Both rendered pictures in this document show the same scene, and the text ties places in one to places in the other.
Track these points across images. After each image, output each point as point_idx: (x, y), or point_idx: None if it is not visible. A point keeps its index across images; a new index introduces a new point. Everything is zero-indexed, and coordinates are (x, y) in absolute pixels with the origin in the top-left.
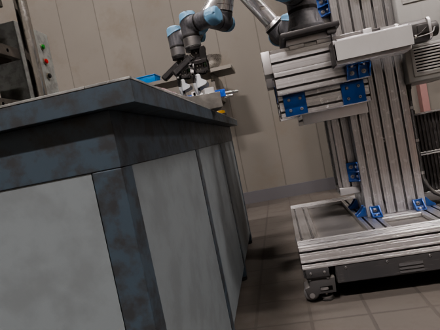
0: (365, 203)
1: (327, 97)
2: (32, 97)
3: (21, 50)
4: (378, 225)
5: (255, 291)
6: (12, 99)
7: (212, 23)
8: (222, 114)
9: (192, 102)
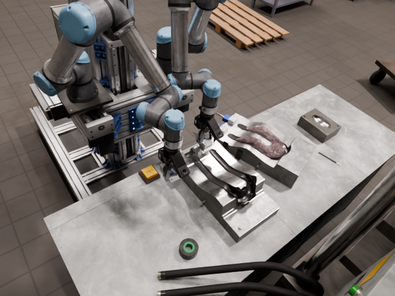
0: (140, 149)
1: None
2: (345, 285)
3: (388, 253)
4: (158, 145)
5: None
6: (364, 235)
7: None
8: (194, 145)
9: (276, 105)
